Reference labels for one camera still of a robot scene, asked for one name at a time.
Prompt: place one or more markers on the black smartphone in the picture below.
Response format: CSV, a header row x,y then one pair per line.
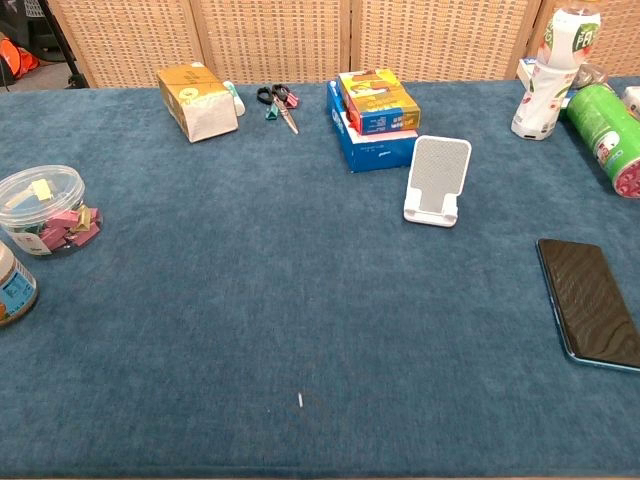
x,y
585,295

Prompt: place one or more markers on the wicker folding screen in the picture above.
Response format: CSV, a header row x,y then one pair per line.
x,y
275,40

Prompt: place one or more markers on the white drink bottle yellow cap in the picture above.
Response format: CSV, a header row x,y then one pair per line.
x,y
542,95

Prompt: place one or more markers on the clear jar of binder clips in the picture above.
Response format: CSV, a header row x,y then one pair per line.
x,y
50,200

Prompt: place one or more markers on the black tripod stand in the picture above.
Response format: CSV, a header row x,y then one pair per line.
x,y
76,80

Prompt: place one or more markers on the pink binder clip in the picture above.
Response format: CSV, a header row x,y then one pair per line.
x,y
291,101

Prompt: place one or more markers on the white lidded jar blue label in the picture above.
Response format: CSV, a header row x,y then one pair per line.
x,y
15,290

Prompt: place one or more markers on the blue felt table mat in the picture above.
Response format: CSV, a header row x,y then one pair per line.
x,y
250,275

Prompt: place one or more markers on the white phone stand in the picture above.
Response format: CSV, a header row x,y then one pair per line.
x,y
440,170

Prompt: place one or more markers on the teal binder clip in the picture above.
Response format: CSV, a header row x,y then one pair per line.
x,y
272,114

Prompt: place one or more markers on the green chips can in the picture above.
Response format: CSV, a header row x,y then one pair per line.
x,y
605,130

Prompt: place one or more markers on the blue cardboard box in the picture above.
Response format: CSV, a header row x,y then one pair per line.
x,y
370,155

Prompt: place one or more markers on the white green glue stick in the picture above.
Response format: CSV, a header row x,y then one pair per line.
x,y
239,105

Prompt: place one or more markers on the yellow orange snack box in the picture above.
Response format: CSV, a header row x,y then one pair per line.
x,y
380,100

